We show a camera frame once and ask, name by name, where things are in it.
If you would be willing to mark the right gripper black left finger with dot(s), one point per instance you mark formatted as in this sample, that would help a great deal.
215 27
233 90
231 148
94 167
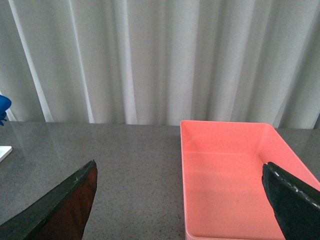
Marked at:
61 214

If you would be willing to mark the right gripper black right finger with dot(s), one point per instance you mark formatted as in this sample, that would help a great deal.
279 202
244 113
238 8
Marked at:
296 204

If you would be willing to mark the blue microfiber cloth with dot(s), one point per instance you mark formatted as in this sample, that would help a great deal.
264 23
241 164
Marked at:
5 104

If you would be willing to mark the pink plastic bin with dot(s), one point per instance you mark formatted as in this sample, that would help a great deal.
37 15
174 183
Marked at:
222 164

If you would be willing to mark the white rack with wooden bars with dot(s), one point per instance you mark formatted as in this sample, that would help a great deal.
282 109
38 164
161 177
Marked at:
4 152

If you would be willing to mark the white pleated curtain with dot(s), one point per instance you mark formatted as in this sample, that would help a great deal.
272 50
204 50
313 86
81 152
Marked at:
158 62

